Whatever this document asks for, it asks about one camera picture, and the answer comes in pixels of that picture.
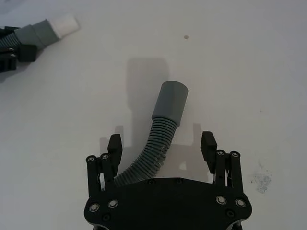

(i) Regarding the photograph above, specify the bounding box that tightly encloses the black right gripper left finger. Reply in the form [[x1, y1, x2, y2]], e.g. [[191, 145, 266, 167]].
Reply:
[[86, 134, 124, 196]]

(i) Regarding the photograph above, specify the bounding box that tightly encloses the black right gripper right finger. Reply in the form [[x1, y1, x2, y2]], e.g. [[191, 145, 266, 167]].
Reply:
[[200, 131, 245, 192]]

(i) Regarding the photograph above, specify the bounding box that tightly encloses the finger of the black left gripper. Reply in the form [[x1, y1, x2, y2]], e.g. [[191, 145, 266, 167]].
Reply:
[[0, 44, 38, 74], [0, 25, 19, 41]]

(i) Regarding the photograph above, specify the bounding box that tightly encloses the grey corrugated hose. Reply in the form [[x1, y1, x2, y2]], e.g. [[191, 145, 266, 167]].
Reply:
[[0, 20, 60, 50], [114, 80, 190, 187]]

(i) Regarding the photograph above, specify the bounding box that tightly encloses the white plastic tube connector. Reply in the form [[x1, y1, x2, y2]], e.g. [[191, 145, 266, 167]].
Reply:
[[49, 13, 80, 40]]

